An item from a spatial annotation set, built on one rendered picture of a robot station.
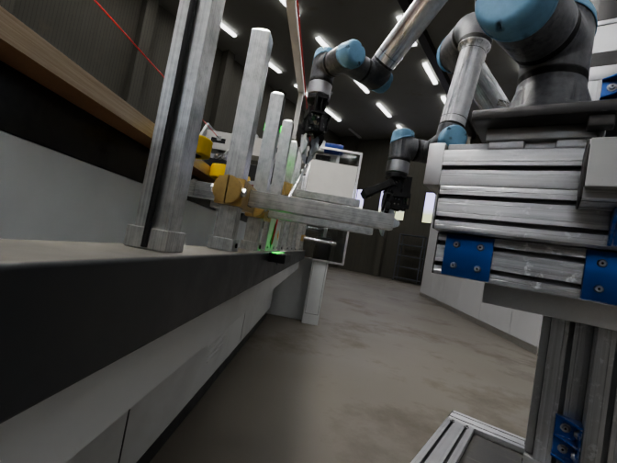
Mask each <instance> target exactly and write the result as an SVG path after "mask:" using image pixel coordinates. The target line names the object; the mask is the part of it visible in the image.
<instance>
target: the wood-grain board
mask: <svg viewBox="0 0 617 463"><path fill-rule="evenodd" d="M0 61H2V62H4V63H6V64H7V65H9V66H11V67H12V68H14V69H16V70H17V71H19V72H21V73H23V74H24V75H26V76H27V77H29V78H31V79H32V80H34V81H36V82H37V83H39V84H41V85H43V86H45V87H46V88H48V89H50V90H51V91H52V92H54V93H56V94H57V95H59V96H61V97H63V98H65V99H66V100H68V101H70V102H71V103H73V104H75V105H76V106H78V107H80V108H81V109H83V110H85V111H86V112H88V113H90V114H91V115H93V116H95V117H96V118H98V119H100V120H102V121H104V122H105V123H106V124H108V125H110V126H111V127H113V128H115V129H116V130H119V131H120V132H122V133H124V134H125V135H127V136H129V137H130V138H131V139H133V140H135V141H137V142H139V143H140V144H142V145H144V146H145V147H147V148H149V149H150V148H151V139H152V134H153V130H154V125H155V124H154V123H153V122H152V121H150V120H149V119H147V118H146V117H145V116H143V115H142V114H141V113H140V112H139V111H138V110H137V109H135V108H134V107H132V106H131V105H130V104H128V103H127V102H126V101H125V100H123V99H122V98H121V97H119V96H118V95H116V94H115V93H114V92H112V91H111V90H110V89H109V88H107V87H106V86H105V85H103V84H102V83H100V82H99V81H98V80H96V79H95V78H94V77H93V76H92V75H91V74H89V73H88V72H87V71H85V70H84V69H83V68H81V67H80V66H79V65H78V64H76V63H75V62H73V61H72V60H71V59H69V58H68V57H67V56H65V55H64V54H63V53H62V52H60V51H59V50H57V49H56V48H55V47H53V46H52V45H51V44H49V43H48V42H47V41H46V40H45V39H44V38H42V37H41V36H40V35H38V34H37V33H36V32H34V31H33V30H32V29H31V28H29V27H28V26H26V25H25V24H24V23H22V22H21V21H20V20H18V19H17V18H16V17H14V16H13V15H12V14H10V13H9V12H8V11H6V10H5V9H4V8H3V7H1V6H0ZM210 167H211V166H209V165H208V164H206V163H205V162H204V161H202V160H198V159H195V161H194V166H193V171H192V175H194V176H196V177H198V178H199V179H201V180H203V181H204V182H208V183H212V184H214V182H215V180H216V179H213V178H211V177H210V176H209V172H210Z"/></svg>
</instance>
